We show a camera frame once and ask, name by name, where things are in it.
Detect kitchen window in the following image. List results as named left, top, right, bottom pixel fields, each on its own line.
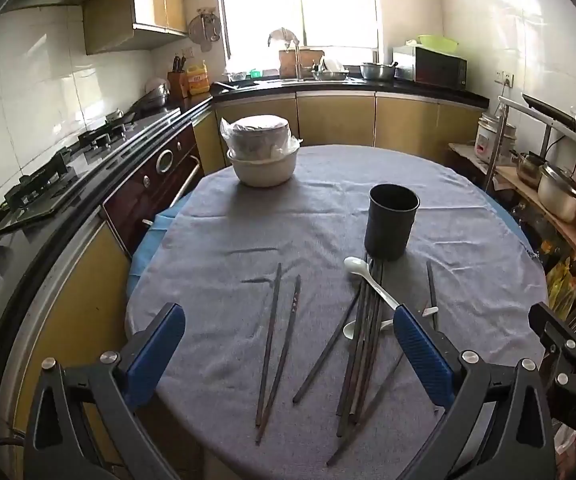
left=218, top=0, right=381, bottom=61

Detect steel cooking pot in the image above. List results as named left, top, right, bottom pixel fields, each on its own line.
left=359, top=61, right=397, bottom=81

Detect black flat device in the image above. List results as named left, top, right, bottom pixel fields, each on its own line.
left=522, top=94, right=576, bottom=131

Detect large lidded steel pot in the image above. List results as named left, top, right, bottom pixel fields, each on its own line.
left=538, top=162, right=576, bottom=224

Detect plastic-wrapped bowl stack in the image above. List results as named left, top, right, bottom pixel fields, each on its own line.
left=220, top=115, right=301, bottom=161

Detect bunch of dark chopsticks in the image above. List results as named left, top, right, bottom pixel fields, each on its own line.
left=327, top=257, right=429, bottom=466

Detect metal storage rack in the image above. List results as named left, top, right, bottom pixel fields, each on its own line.
left=485, top=95, right=576, bottom=341

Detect yellow oil bottle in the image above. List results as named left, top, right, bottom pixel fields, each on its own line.
left=188, top=60, right=211, bottom=96

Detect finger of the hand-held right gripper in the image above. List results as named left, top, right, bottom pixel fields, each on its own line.
left=528, top=302, right=576, bottom=362

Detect grey tablecloth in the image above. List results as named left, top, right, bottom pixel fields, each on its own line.
left=125, top=145, right=548, bottom=480

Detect green plastic basin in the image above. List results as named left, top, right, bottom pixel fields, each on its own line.
left=416, top=35, right=459, bottom=54

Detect grey rag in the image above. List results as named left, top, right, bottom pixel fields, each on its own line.
left=268, top=27, right=301, bottom=49

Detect brown wooden board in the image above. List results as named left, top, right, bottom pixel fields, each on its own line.
left=279, top=49, right=325, bottom=80

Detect white rice cooker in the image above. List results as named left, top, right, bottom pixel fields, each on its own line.
left=474, top=112, right=517, bottom=166

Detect yellow snack packets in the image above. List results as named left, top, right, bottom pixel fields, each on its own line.
left=545, top=255, right=576, bottom=321

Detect dark red built-in oven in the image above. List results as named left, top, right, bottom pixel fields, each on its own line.
left=102, top=122, right=203, bottom=257

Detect steel sink faucet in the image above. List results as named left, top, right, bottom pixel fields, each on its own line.
left=290, top=42, right=305, bottom=81

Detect white ceramic spoon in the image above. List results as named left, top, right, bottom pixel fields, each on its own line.
left=343, top=305, right=439, bottom=339
left=344, top=256, right=401, bottom=311

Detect yellow wall cabinet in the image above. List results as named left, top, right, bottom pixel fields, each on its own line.
left=82, top=0, right=197, bottom=56

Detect hanging round strainer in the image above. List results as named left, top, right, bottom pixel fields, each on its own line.
left=188, top=7, right=221, bottom=52

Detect wooden knife block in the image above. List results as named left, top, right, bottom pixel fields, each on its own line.
left=167, top=55, right=189, bottom=99

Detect small steel pot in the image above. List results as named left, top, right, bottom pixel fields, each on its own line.
left=515, top=151, right=548, bottom=189

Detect black utensil holder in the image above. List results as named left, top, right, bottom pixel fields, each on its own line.
left=364, top=183, right=420, bottom=262

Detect silver microwave oven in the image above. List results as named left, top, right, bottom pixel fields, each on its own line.
left=393, top=45, right=468, bottom=92

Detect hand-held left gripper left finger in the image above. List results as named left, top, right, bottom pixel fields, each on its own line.
left=24, top=302, right=187, bottom=480

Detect stacked metal basins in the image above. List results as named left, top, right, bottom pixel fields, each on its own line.
left=140, top=77, right=171, bottom=109

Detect wooden shelf board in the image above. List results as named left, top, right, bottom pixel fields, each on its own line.
left=448, top=142, right=576, bottom=277

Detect black kitchen countertop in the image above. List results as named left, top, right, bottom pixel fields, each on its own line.
left=0, top=77, right=491, bottom=376

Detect pair dark chopsticks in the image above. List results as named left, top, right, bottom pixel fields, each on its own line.
left=255, top=275, right=302, bottom=445

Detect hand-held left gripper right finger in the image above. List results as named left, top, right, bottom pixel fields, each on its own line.
left=393, top=304, right=556, bottom=480

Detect large white bowl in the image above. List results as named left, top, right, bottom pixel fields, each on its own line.
left=226, top=147, right=299, bottom=188

